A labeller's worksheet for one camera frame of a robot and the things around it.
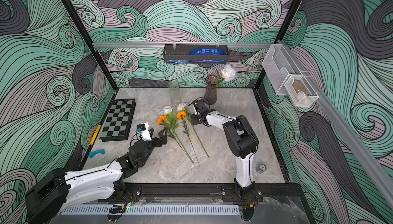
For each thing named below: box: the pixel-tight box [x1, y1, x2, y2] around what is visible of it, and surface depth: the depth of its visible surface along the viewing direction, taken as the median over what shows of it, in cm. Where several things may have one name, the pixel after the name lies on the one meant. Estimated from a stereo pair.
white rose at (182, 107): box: [177, 102, 210, 159], surface depth 102 cm
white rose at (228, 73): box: [215, 64, 236, 87], surface depth 79 cm
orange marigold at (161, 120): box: [157, 115, 168, 125], surface depth 100 cm
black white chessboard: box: [99, 98, 137, 142], surface depth 99 cm
